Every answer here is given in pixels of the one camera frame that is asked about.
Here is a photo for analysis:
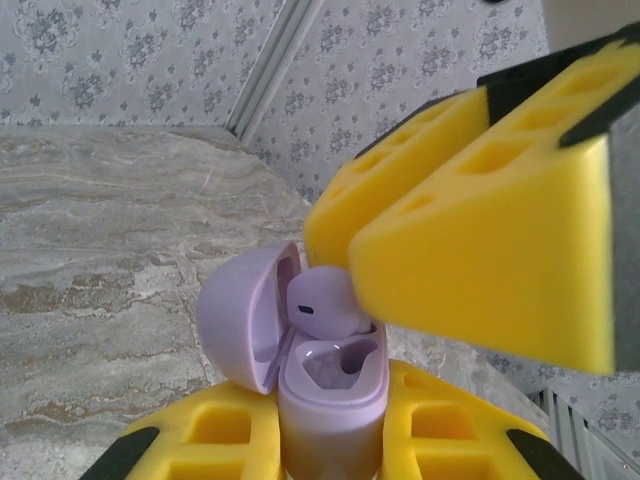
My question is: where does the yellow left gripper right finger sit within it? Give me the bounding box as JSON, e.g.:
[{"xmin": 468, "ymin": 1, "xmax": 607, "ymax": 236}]
[{"xmin": 382, "ymin": 360, "xmax": 589, "ymax": 480}]

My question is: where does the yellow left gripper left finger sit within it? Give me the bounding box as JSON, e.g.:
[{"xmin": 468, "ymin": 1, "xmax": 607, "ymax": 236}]
[{"xmin": 84, "ymin": 383, "xmax": 282, "ymax": 480}]

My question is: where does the purple earbud charging case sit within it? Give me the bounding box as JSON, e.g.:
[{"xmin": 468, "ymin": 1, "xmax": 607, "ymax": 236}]
[{"xmin": 196, "ymin": 239, "xmax": 390, "ymax": 480}]

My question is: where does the purple wireless earbud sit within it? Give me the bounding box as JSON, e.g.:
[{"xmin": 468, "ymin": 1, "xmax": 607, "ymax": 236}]
[{"xmin": 287, "ymin": 267, "xmax": 375, "ymax": 340}]

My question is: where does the aluminium corner post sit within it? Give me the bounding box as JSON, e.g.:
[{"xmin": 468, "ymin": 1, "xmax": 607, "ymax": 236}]
[{"xmin": 228, "ymin": 0, "xmax": 324, "ymax": 146}]

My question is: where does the aluminium side rail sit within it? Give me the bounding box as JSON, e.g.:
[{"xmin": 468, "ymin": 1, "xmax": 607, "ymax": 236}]
[{"xmin": 529, "ymin": 384, "xmax": 640, "ymax": 480}]

